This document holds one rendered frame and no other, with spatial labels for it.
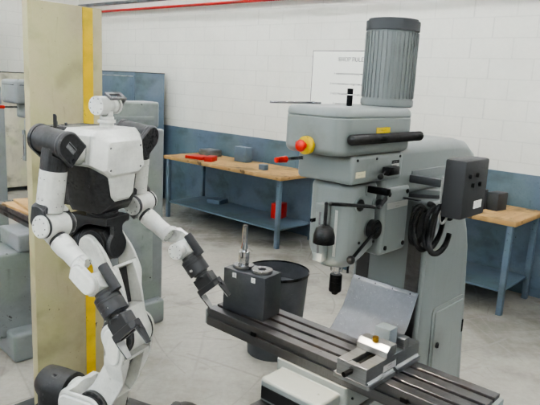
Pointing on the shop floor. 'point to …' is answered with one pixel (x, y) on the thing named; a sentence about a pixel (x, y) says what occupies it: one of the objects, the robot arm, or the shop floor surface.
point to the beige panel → (84, 352)
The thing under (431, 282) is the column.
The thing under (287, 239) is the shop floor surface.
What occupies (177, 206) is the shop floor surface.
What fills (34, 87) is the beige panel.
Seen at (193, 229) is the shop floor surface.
